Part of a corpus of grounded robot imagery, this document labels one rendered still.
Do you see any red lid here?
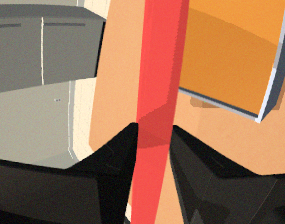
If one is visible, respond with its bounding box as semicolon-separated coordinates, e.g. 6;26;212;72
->
131;0;190;224

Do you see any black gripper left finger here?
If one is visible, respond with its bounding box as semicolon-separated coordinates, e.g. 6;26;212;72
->
0;123;138;224

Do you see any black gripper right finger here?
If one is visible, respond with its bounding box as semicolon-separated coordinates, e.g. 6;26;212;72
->
169;125;285;224

